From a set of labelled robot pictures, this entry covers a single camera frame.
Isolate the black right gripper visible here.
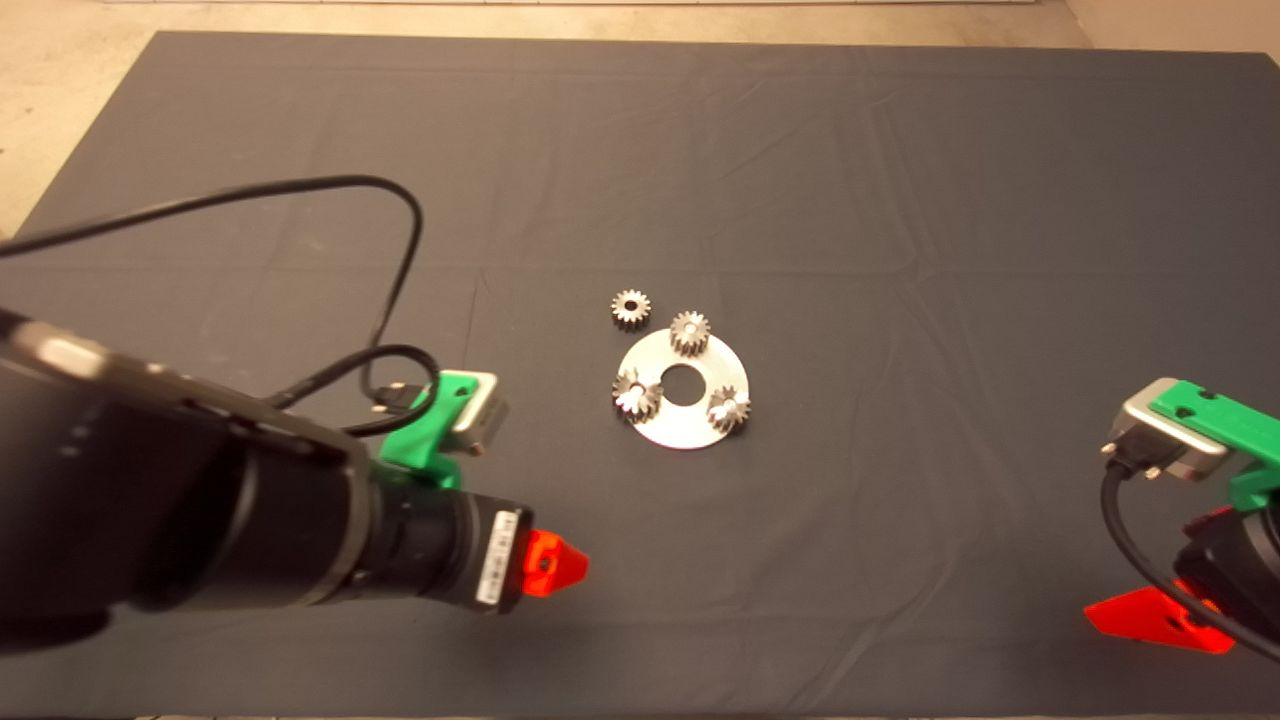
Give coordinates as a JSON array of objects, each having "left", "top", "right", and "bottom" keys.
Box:
[{"left": 1085, "top": 505, "right": 1251, "bottom": 655}]

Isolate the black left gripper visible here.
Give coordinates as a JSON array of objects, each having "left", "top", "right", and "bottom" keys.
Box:
[{"left": 455, "top": 490, "right": 591, "bottom": 614}]

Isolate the large steel gear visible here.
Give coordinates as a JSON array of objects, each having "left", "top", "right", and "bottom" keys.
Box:
[{"left": 612, "top": 368, "right": 664, "bottom": 423}]

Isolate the round metal plate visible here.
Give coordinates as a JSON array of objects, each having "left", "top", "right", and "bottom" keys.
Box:
[{"left": 614, "top": 328, "right": 749, "bottom": 451}]

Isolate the dark grey table cloth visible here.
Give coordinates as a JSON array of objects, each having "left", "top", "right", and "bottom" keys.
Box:
[{"left": 0, "top": 30, "right": 1280, "bottom": 720}]

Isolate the silver right camera box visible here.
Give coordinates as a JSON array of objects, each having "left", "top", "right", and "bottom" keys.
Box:
[{"left": 1103, "top": 378, "right": 1233, "bottom": 483}]

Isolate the green right camera mount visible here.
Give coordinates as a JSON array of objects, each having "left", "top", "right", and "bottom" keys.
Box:
[{"left": 1148, "top": 378, "right": 1280, "bottom": 513}]

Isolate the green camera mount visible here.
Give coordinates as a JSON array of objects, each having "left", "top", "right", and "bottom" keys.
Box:
[
  {"left": 1148, "top": 378, "right": 1280, "bottom": 513},
  {"left": 378, "top": 370, "right": 499, "bottom": 491}
]

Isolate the green left camera mount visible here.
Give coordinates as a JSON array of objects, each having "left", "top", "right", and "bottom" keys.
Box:
[{"left": 378, "top": 370, "right": 499, "bottom": 491}]

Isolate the black left camera cable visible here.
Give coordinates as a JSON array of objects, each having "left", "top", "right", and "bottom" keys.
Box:
[{"left": 0, "top": 175, "right": 441, "bottom": 438}]

